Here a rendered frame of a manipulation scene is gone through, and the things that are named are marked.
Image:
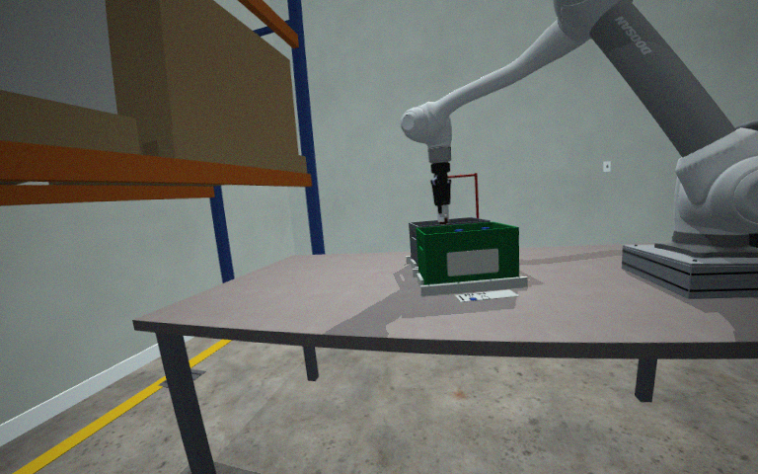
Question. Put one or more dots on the green plastic crate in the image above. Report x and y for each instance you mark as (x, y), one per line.
(446, 256)

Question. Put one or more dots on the white paper pick list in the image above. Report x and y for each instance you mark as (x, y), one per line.
(485, 295)

